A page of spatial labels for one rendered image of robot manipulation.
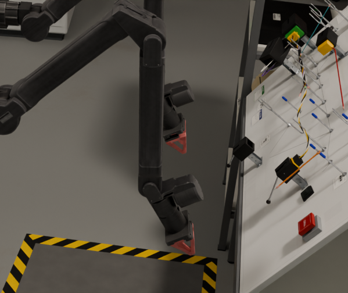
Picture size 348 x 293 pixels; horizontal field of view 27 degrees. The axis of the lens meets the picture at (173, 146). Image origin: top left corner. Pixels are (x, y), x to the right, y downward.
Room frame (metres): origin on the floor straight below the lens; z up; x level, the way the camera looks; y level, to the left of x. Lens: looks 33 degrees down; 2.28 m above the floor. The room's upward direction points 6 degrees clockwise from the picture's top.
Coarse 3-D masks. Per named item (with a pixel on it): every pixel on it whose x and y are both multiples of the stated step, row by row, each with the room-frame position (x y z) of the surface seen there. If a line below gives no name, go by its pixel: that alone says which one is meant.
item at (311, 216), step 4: (308, 216) 1.54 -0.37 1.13; (312, 216) 1.53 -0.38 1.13; (300, 220) 1.55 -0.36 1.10; (304, 220) 1.53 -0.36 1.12; (308, 220) 1.52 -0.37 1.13; (312, 220) 1.51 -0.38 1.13; (300, 224) 1.53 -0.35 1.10; (304, 224) 1.52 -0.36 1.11; (308, 224) 1.50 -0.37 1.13; (312, 224) 1.50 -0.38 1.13; (300, 228) 1.51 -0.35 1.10; (304, 228) 1.50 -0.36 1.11; (308, 228) 1.50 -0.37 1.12; (312, 228) 1.51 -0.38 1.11; (300, 232) 1.50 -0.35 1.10; (304, 232) 1.50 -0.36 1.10
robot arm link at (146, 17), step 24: (120, 0) 1.47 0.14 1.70; (96, 24) 1.43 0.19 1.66; (120, 24) 1.41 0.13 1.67; (144, 24) 1.41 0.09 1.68; (72, 48) 1.41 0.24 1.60; (96, 48) 1.42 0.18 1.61; (48, 72) 1.41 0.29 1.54; (72, 72) 1.41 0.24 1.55; (24, 96) 1.40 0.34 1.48; (0, 120) 1.38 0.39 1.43
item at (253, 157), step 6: (246, 138) 2.08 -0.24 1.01; (240, 144) 2.07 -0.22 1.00; (246, 144) 2.05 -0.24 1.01; (252, 144) 2.08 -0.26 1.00; (234, 150) 2.06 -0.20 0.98; (240, 150) 2.05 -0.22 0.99; (246, 150) 2.05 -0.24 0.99; (252, 150) 2.05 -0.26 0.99; (240, 156) 2.05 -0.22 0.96; (246, 156) 2.05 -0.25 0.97; (252, 156) 2.06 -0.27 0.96; (258, 156) 2.08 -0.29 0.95; (258, 162) 2.06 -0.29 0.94
